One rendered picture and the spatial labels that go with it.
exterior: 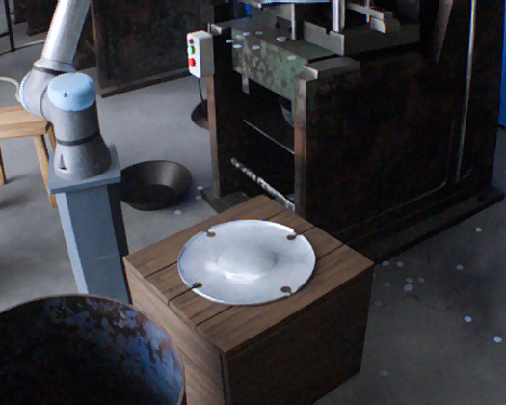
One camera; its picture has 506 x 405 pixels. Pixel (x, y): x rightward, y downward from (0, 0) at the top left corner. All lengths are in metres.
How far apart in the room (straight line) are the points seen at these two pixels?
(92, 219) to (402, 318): 0.87
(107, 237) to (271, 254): 0.46
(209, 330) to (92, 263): 0.54
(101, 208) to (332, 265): 0.58
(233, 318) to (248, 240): 0.25
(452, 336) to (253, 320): 0.69
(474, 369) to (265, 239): 0.66
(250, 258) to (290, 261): 0.09
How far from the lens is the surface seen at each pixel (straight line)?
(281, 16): 1.76
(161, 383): 1.14
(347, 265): 1.33
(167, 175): 2.33
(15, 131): 2.20
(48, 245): 2.12
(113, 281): 1.68
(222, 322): 1.20
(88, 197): 1.53
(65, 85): 1.48
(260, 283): 1.28
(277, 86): 1.74
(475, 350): 1.69
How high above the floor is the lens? 1.17
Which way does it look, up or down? 32 degrees down
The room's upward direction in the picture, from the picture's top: 2 degrees counter-clockwise
